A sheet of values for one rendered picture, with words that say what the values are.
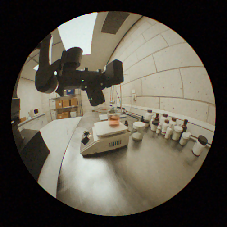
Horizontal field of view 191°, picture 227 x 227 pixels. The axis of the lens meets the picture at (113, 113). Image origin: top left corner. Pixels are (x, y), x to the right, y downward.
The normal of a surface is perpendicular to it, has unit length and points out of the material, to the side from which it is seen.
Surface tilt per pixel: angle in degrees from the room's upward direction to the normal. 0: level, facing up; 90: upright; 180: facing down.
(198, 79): 90
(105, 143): 90
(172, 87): 90
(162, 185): 0
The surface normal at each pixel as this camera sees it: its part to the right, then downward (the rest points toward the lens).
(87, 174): -0.04, -0.97
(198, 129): -0.94, 0.11
